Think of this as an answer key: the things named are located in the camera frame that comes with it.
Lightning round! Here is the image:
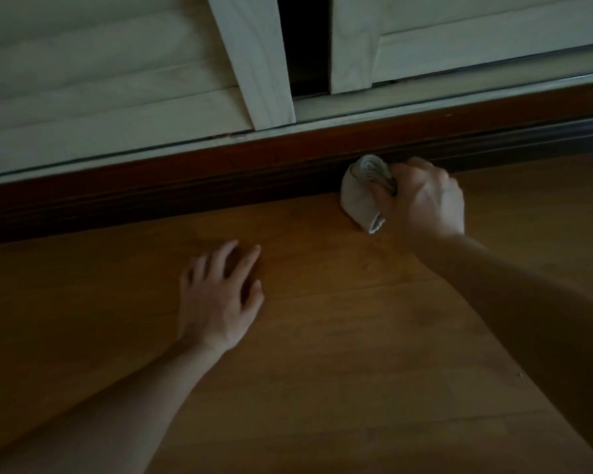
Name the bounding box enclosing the person's right hand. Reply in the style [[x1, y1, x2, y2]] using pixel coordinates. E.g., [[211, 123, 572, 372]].
[[372, 157, 466, 241]]

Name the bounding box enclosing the person's left hand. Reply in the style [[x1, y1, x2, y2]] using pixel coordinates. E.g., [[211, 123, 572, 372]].
[[178, 240, 266, 357]]

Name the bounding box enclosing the grey cleaning cloth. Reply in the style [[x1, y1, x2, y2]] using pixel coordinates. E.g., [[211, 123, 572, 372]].
[[339, 154, 399, 235]]

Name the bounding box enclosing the person's left forearm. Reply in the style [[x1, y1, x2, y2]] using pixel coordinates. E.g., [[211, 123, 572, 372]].
[[0, 339, 228, 474]]

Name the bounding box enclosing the person's right forearm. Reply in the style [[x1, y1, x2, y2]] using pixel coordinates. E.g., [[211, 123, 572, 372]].
[[406, 233, 593, 467]]

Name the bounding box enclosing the dark brown wooden wardrobe plinth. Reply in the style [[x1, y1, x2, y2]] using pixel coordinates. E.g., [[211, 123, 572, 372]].
[[0, 80, 593, 246]]

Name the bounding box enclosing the silver sliding door track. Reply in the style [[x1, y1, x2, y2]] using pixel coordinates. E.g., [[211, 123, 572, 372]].
[[0, 43, 593, 189]]

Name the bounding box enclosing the white panelled sliding wardrobe door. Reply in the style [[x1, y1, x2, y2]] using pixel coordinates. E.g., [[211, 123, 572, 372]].
[[328, 0, 593, 95]]

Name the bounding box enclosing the white louvered sliding wardrobe door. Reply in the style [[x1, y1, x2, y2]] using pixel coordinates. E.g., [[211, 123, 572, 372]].
[[0, 0, 297, 179]]

